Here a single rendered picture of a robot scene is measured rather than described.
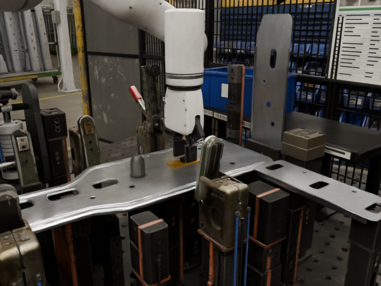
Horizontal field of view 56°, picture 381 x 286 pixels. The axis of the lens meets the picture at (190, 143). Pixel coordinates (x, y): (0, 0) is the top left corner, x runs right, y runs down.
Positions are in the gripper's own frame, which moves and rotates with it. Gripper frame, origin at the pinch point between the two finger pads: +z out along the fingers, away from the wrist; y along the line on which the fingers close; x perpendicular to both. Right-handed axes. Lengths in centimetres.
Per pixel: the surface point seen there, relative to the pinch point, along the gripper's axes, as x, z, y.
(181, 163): -1.4, 2.7, 0.8
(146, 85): -1.7, -13.7, -14.6
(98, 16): 90, -36, -270
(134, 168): -13.9, 0.8, 0.9
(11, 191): -39.5, -6.8, 15.3
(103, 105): 89, 49, -273
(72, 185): -26.2, 3.0, -2.8
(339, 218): 56, 33, 9
